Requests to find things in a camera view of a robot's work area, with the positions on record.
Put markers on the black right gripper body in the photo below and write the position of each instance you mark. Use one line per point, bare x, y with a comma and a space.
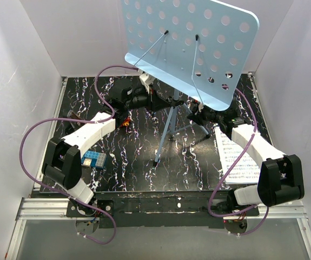
201, 114

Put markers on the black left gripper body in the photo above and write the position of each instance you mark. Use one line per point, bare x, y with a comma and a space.
153, 100

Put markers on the blue music stand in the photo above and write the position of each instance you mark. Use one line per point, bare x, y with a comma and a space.
197, 47

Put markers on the white sheet music page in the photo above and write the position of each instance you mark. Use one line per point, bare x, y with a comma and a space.
246, 171

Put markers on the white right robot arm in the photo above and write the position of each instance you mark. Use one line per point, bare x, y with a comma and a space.
281, 178

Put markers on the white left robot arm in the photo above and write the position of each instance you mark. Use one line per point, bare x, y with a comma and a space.
64, 156

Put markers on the red toy brick car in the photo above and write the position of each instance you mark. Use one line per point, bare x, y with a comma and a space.
126, 122

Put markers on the blue white brick block stack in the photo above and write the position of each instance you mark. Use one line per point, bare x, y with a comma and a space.
94, 159

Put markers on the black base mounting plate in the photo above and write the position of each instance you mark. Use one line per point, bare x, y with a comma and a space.
159, 208

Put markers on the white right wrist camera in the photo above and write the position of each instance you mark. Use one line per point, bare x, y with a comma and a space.
196, 107

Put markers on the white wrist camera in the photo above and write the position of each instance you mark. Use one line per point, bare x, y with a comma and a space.
146, 80
196, 107

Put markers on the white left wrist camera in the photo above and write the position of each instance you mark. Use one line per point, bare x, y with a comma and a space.
146, 80

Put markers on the aluminium rail frame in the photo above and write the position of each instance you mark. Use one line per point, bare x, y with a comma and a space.
49, 227

